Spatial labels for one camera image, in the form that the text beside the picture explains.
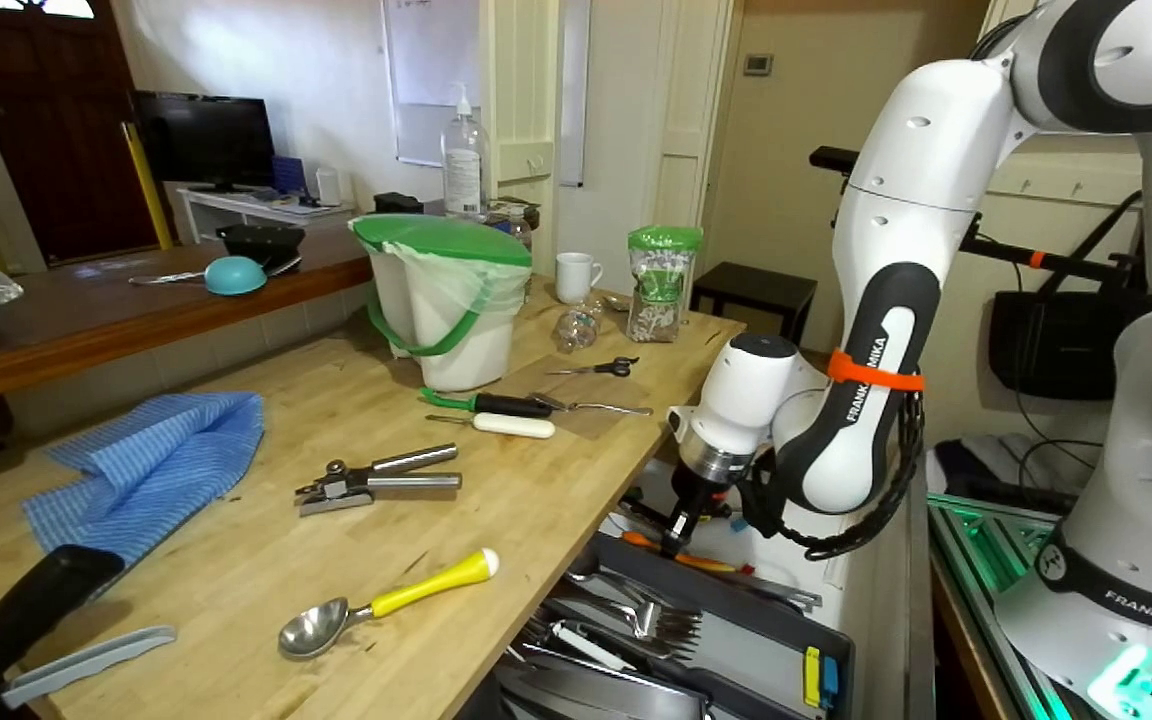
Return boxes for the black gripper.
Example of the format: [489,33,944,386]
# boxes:
[660,465,739,554]

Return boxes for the orange spoon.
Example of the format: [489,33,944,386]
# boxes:
[616,526,749,578]

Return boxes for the open wooden drawer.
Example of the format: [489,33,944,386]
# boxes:
[466,418,935,720]

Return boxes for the metal fork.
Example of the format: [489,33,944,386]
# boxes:
[543,562,709,669]

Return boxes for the black cutlery tray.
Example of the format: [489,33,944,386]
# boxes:
[466,526,858,720]

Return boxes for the small black scissors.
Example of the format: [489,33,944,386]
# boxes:
[570,346,644,384]

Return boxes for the yellow and blue small tool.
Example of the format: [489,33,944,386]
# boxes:
[800,643,849,710]

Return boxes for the small clear glass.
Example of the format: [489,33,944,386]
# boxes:
[551,290,609,355]

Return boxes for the green lidded jar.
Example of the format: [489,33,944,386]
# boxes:
[624,220,709,346]

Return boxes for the black stool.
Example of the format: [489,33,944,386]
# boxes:
[689,258,819,392]

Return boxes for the white mug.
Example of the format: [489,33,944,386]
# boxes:
[549,249,609,308]

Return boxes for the robot stand with green light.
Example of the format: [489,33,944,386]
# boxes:
[925,434,1152,720]

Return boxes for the white bucket with green lid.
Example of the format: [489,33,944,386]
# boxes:
[343,208,534,396]

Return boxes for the cream base cabinet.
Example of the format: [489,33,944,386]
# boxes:
[919,133,1152,446]

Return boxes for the black box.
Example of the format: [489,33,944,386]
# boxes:
[982,283,1152,405]

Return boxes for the tall clear bottle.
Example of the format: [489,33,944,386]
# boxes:
[438,90,492,223]

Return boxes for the black object on dark table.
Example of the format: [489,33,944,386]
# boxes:
[210,217,312,280]

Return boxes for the blue ladle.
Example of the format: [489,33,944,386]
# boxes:
[125,252,272,302]

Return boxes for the white desk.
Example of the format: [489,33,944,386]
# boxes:
[163,174,382,252]

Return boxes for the blue cloth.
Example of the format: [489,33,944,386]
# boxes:
[21,386,272,569]

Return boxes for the grey flat bar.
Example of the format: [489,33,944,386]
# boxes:
[0,623,180,710]

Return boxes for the dark wooden table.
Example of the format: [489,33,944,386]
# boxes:
[0,220,381,465]

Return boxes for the black monitor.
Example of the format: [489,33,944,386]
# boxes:
[130,89,279,190]

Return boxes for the yellow stick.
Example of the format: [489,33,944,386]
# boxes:
[116,119,180,258]

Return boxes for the brown wooden door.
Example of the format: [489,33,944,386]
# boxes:
[0,0,142,266]

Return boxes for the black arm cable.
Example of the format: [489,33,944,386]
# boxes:
[730,386,935,562]

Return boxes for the green and black handled tool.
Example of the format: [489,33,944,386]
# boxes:
[416,384,657,423]

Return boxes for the orange strap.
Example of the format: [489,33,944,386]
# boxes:
[824,343,935,401]

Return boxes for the yellow handled metal scoop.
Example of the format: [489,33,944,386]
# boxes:
[272,543,505,664]

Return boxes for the white wall board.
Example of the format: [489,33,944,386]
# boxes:
[381,0,489,172]

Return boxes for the black handled utensil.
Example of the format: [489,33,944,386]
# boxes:
[0,538,126,720]

